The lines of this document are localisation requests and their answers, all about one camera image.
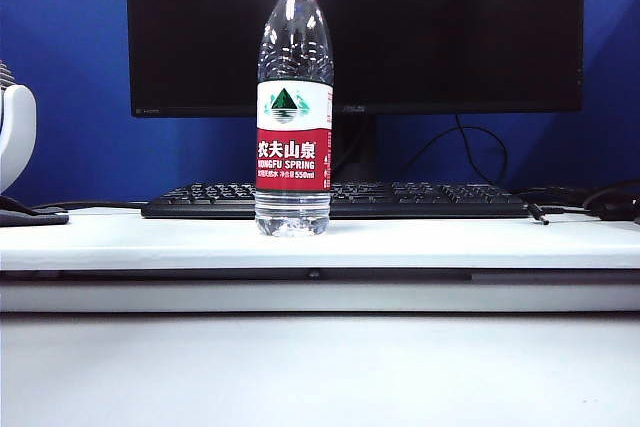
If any clear plastic water bottle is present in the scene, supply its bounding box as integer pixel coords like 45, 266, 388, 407
253, 0, 335, 238

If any black monitor stand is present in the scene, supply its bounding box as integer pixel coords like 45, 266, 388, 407
329, 113, 382, 184

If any black computer keyboard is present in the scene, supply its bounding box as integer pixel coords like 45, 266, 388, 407
140, 181, 531, 221

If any black computer monitor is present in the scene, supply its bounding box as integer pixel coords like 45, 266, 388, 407
124, 0, 586, 120

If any blue office partition panel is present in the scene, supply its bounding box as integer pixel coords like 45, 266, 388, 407
0, 0, 640, 208

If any black Logitech computer mouse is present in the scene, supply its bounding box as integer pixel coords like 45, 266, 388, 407
597, 200, 640, 223

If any white rounded plastic stand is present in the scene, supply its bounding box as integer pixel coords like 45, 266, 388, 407
0, 60, 38, 197

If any thin black monitor cable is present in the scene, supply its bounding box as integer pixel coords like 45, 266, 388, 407
398, 114, 510, 187

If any black barrel plug cable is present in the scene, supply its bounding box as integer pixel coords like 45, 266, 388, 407
524, 201, 591, 227

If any black keyboard cable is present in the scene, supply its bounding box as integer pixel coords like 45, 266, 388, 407
28, 200, 147, 213

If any thick black power cable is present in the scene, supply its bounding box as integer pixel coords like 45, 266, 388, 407
582, 178, 640, 213
512, 185, 594, 198

